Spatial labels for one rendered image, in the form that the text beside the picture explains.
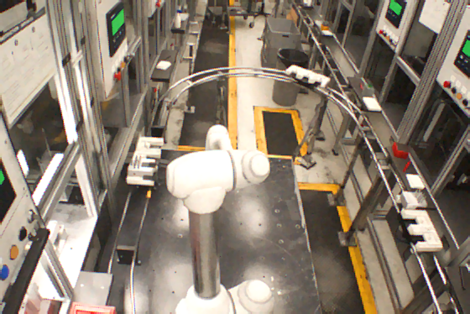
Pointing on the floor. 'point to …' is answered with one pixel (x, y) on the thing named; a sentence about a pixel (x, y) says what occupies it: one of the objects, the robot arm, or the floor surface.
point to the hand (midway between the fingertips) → (148, 171)
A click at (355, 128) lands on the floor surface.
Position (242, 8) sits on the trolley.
